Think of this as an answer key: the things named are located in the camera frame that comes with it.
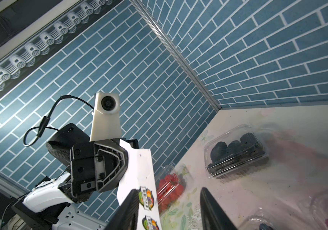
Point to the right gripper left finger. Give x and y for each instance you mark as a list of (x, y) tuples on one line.
[(126, 217)]

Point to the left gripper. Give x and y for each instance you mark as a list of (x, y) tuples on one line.
[(96, 166)]

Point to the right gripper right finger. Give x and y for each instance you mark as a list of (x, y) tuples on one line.
[(212, 215)]

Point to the white sticker sheet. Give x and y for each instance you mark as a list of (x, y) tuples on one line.
[(140, 176)]

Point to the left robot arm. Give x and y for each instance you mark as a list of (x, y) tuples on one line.
[(46, 207)]

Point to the clear box of dark grapes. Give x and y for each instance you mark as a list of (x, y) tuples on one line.
[(260, 222)]

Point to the clear box of red berries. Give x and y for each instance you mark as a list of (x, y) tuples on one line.
[(171, 183)]

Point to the clear box of blackberries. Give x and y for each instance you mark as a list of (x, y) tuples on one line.
[(234, 154)]

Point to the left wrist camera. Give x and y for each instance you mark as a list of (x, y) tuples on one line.
[(106, 121)]

